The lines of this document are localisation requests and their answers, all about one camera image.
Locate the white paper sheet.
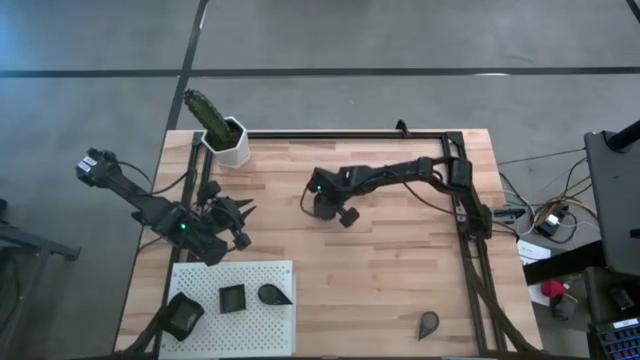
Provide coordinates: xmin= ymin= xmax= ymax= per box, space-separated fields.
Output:
xmin=517 ymin=238 xmax=553 ymax=266

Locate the white perforated riser shelf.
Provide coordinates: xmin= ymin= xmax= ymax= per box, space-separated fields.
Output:
xmin=157 ymin=259 xmax=297 ymax=360

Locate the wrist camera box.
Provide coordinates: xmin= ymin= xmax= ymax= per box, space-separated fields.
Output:
xmin=169 ymin=212 xmax=201 ymax=241
xmin=305 ymin=167 xmax=341 ymax=196

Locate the black wavy square plate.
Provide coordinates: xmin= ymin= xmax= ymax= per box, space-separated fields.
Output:
xmin=162 ymin=291 xmax=206 ymax=343

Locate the small power adapter box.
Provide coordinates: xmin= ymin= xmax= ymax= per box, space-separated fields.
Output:
xmin=532 ymin=212 xmax=564 ymax=239

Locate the parts organizer box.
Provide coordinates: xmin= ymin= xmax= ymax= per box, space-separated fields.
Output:
xmin=587 ymin=317 xmax=640 ymax=360

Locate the red object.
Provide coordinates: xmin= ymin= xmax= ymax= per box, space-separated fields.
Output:
xmin=539 ymin=279 xmax=569 ymax=300

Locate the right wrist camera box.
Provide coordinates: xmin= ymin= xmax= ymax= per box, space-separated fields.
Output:
xmin=305 ymin=167 xmax=341 ymax=196

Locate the black stool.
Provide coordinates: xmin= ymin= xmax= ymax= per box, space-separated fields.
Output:
xmin=582 ymin=264 xmax=640 ymax=324

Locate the black aluminium table frame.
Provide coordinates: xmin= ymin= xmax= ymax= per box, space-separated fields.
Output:
xmin=112 ymin=130 xmax=541 ymax=360

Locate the black teardrop plate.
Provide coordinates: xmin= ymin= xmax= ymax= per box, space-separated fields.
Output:
xmin=256 ymin=282 xmax=294 ymax=307
xmin=417 ymin=310 xmax=441 ymax=342

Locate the small black device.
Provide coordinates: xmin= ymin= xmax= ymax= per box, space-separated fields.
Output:
xmin=607 ymin=284 xmax=637 ymax=312

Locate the white hexagonal pot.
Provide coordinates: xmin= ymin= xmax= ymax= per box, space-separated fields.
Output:
xmin=199 ymin=115 xmax=252 ymax=169

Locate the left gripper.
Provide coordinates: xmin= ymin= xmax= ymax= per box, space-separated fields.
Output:
xmin=195 ymin=179 xmax=258 ymax=251

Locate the black floor stand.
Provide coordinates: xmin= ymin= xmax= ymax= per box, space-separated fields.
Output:
xmin=0 ymin=198 xmax=83 ymax=360

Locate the black tripod stand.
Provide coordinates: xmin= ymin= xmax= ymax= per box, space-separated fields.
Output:
xmin=604 ymin=118 xmax=640 ymax=152

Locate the green cactus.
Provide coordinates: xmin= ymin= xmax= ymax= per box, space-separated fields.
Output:
xmin=182 ymin=88 xmax=241 ymax=151

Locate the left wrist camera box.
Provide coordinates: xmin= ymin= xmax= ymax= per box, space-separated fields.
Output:
xmin=169 ymin=212 xmax=201 ymax=241

